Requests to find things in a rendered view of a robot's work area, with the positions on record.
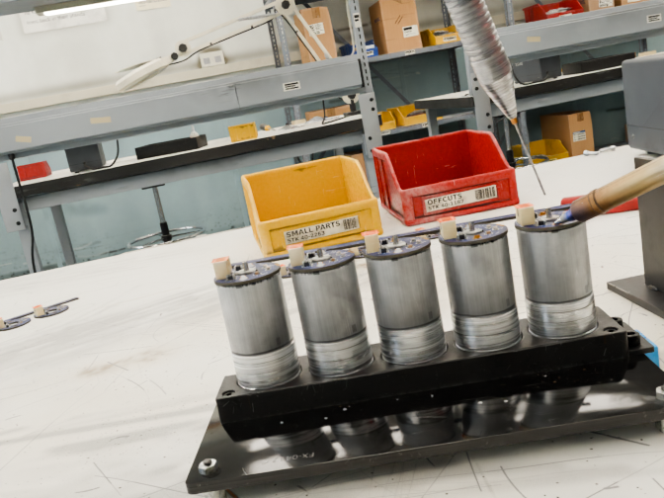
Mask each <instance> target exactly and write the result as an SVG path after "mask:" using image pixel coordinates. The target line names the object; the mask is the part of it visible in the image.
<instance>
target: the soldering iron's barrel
mask: <svg viewBox="0 0 664 498"><path fill-rule="evenodd" d="M662 185H664V155H662V156H660V157H658V158H656V159H654V160H652V161H650V162H648V163H646V164H644V165H643V166H641V167H639V168H637V169H635V170H633V171H631V172H629V173H627V174H625V175H623V176H621V177H619V178H617V179H615V180H613V181H612V182H610V183H608V184H606V185H604V186H602V187H600V188H598V189H594V190H593V191H591V192H590V193H589V194H587V195H585V196H583V197H581V198H579V199H577V200H575V201H573V202H572V204H571V206H570V211H571V214H572V216H573V217H574V218H575V219H576V220H578V221H581V222H585V221H587V220H589V219H591V218H593V217H596V216H598V215H600V214H604V213H606V212H608V211H609V210H610V209H612V208H616V207H618V206H620V205H622V204H624V203H626V202H628V201H630V200H632V199H634V198H637V197H639V196H641V195H643V194H645V193H647V192H649V191H651V190H653V189H655V188H658V187H660V186H662Z"/></svg>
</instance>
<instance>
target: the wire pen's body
mask: <svg viewBox="0 0 664 498"><path fill-rule="evenodd" d="M444 1H446V3H445V4H446V7H448V8H449V9H448V11H449V13H450V14H451V18H452V20H453V23H454V25H455V26H456V31H457V32H458V36H459V37H460V41H461V43H463V48H464V49H466V51H465V52H466V54H467V55H468V59H469V61H470V64H471V66H472V69H473V71H474V73H475V76H476V78H477V80H478V83H479V84H480V85H485V84H489V83H492V82H494V81H497V80H499V79H501V78H503V77H504V76H506V75H507V74H509V73H510V72H511V71H512V66H511V64H510V61H509V59H508V56H507V54H506V51H505V49H504V47H503V46H502V45H503V44H502V43H501V41H500V38H499V36H498V35H497V34H498V33H497V30H496V29H495V25H494V23H492V22H493V20H492V18H491V17H490V13H489V11H487V9H488V8H487V6H486V5H485V1H484V0H444Z"/></svg>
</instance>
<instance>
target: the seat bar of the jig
mask: <svg viewBox="0 0 664 498"><path fill-rule="evenodd" d="M595 307H596V316H597V326H598V328H597V329H596V330H595V331H593V332H591V333H589V334H587V335H584V336H580V337H575V338H569V339H545V338H540V337H536V336H534V335H532V334H530V333H529V326H528V318H523V319H519V320H520V328H521V335H522V340H521V341H520V342H519V343H517V344H516V345H514V346H512V347H509V348H506V349H502V350H498V351H492V352H469V351H464V350H461V349H459V348H457V347H456V341H455V336H454V330H452V331H446V332H445V338H446V344H447V351H446V352H445V353H444V354H443V355H441V356H440V357H438V358H437V359H435V360H432V361H429V362H425V363H421V364H415V365H394V364H389V363H387V362H385V361H384V360H383V359H382V353H381V348H380V343H375V344H371V346H372V352H373V363H372V364H371V365H370V366H368V367H367V368H365V369H364V370H362V371H359V372H357V373H352V374H348V375H344V376H337V377H320V376H315V375H313V374H311V373H310V368H309V364H308V359H307V355H304V356H299V357H298V358H299V363H300V368H301V373H300V375H298V376H297V377H296V378H294V379H293V380H291V381H289V382H287V383H284V384H282V385H279V386H275V387H271V388H266V389H258V390H250V389H244V388H241V387H239V385H238V381H237V376H236V374H232V375H226V376H225V377H224V379H223V381H222V383H221V386H220V388H219V391H218V393H217V396H216V398H215V402H216V406H217V411H218V415H219V419H220V423H221V424H227V423H233V422H239V421H245V420H251V419H257V418H263V417H269V416H276V415H282V414H288V413H293V412H299V411H305V410H311V409H317V408H323V407H329V406H336V405H342V404H348V403H354V402H360V401H366V400H372V399H378V398H384V397H389V396H396V395H402V394H408V393H414V392H420V391H426V390H432V389H438V388H444V387H450V386H457V385H463V384H469V383H475V382H481V381H487V380H492V379H498V378H504V377H510V376H517V375H523V374H534V373H540V372H546V371H552V370H558V369H564V368H570V367H577V366H583V365H589V364H595V363H600V362H606V361H612V360H618V359H624V358H629V350H628V340H627V331H626V330H625V329H624V328H623V327H622V326H620V325H619V324H618V323H617V322H616V321H615V320H614V319H613V318H612V317H611V316H610V315H608V314H607V313H606V312H605V311H604V310H603V309H602V308H600V307H599V306H595Z"/></svg>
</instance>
